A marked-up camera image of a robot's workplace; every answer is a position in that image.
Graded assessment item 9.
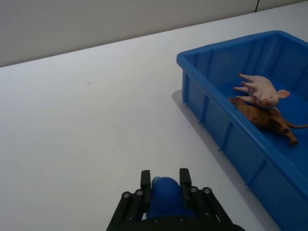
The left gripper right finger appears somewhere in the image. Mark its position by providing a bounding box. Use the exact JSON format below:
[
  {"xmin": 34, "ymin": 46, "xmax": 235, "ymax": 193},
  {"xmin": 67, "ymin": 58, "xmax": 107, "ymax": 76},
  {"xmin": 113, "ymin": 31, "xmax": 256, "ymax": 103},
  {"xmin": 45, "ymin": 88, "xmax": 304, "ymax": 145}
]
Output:
[{"xmin": 179, "ymin": 167, "xmax": 233, "ymax": 226}]

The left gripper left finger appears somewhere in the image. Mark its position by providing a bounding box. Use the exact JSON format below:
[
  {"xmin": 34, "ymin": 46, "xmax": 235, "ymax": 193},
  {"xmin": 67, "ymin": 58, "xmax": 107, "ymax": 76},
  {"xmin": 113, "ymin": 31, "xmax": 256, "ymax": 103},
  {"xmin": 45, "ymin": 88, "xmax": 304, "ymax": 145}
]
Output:
[{"xmin": 106, "ymin": 169, "xmax": 153, "ymax": 231}]

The blue toy figure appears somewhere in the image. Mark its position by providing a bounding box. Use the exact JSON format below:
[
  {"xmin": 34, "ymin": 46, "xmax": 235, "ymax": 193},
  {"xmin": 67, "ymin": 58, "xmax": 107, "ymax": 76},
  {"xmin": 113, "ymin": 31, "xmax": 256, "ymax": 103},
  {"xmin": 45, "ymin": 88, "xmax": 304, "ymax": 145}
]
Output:
[{"xmin": 143, "ymin": 176, "xmax": 193, "ymax": 220}]

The pink toy pig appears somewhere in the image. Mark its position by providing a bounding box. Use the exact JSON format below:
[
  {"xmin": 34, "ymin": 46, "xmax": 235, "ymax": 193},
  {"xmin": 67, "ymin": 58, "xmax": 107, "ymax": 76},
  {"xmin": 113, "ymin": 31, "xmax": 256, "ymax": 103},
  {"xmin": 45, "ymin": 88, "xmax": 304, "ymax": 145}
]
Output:
[{"xmin": 232, "ymin": 73, "xmax": 291, "ymax": 113}]

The blue plastic bin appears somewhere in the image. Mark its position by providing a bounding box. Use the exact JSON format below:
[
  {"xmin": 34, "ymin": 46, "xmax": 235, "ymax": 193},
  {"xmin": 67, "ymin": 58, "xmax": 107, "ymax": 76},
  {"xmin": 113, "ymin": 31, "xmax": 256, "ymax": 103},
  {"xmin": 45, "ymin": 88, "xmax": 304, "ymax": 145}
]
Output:
[{"xmin": 176, "ymin": 30, "xmax": 308, "ymax": 231}]

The brown toy animal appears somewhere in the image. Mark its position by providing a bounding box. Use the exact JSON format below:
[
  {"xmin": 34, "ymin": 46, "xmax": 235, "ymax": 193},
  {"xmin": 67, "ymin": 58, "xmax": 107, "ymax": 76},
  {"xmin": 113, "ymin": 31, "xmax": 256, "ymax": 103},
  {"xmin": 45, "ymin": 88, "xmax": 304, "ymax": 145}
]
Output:
[{"xmin": 228, "ymin": 97, "xmax": 308, "ymax": 146}]

